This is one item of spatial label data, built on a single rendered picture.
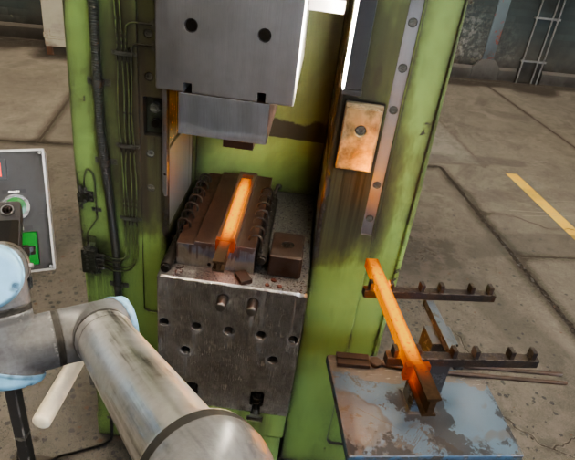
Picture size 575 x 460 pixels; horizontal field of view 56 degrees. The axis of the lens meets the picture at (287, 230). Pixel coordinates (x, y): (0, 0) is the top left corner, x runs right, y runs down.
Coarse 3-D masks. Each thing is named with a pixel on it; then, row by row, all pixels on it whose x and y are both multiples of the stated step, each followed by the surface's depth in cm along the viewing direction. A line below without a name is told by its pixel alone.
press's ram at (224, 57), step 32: (160, 0) 108; (192, 0) 107; (224, 0) 107; (256, 0) 106; (288, 0) 106; (320, 0) 123; (160, 32) 111; (192, 32) 111; (224, 32) 110; (256, 32) 109; (288, 32) 109; (160, 64) 114; (192, 64) 114; (224, 64) 113; (256, 64) 113; (288, 64) 112; (224, 96) 117; (256, 96) 116; (288, 96) 115
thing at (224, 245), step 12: (240, 192) 158; (240, 204) 151; (228, 216) 145; (240, 216) 149; (228, 228) 139; (216, 240) 134; (228, 240) 134; (216, 252) 129; (228, 252) 134; (216, 264) 126
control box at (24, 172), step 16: (0, 160) 120; (16, 160) 121; (32, 160) 122; (0, 176) 120; (16, 176) 121; (32, 176) 123; (0, 192) 120; (16, 192) 121; (32, 192) 123; (48, 192) 126; (32, 208) 123; (48, 208) 124; (32, 224) 123; (48, 224) 124; (48, 240) 124; (48, 256) 124
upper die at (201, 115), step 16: (192, 96) 117; (208, 96) 117; (192, 112) 119; (208, 112) 119; (224, 112) 118; (240, 112) 118; (256, 112) 118; (272, 112) 128; (192, 128) 121; (208, 128) 120; (224, 128) 120; (240, 128) 120; (256, 128) 120
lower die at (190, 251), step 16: (224, 176) 169; (240, 176) 168; (256, 176) 171; (208, 192) 161; (224, 192) 160; (256, 192) 162; (208, 208) 151; (224, 208) 152; (256, 208) 154; (192, 224) 145; (208, 224) 144; (224, 224) 143; (240, 224) 144; (256, 224) 146; (192, 240) 138; (208, 240) 137; (240, 240) 138; (256, 240) 139; (176, 256) 139; (192, 256) 138; (208, 256) 138; (240, 256) 137
